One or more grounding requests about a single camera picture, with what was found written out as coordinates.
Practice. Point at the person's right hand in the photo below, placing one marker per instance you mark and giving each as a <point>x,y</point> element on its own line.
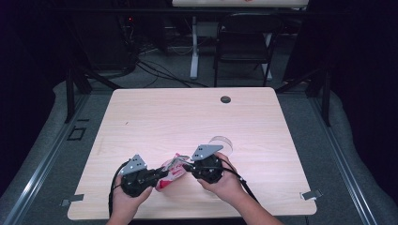
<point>228,187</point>

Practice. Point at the person's left hand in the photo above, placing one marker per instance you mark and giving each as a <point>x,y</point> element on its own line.
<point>125,204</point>

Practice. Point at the pink white green plastic bag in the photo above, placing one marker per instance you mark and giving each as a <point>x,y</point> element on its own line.
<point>173,172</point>

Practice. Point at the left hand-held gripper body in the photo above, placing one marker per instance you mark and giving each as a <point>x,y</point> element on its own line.
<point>134,165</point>

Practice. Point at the black folding chair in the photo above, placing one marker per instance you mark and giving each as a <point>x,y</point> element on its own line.
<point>247,47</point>

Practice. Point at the grey tape piece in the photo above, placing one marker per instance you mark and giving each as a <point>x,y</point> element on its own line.
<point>311,195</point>
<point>73,198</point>

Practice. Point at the black horizontal frame bar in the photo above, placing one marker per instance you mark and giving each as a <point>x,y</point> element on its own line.
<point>125,10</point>

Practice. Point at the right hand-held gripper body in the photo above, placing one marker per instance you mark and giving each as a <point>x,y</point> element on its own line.
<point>203,151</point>

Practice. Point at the grey metal floor rail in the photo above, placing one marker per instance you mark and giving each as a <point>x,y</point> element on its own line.
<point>47,162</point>
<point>344,162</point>

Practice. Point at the black metal stand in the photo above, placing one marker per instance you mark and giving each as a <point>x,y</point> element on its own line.
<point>70,93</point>
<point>326,100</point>

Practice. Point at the clear jar with beige rim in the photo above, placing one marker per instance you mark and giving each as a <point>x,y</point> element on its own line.
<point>222,142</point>

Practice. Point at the white table leg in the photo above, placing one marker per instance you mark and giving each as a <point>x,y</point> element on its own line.
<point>194,56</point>

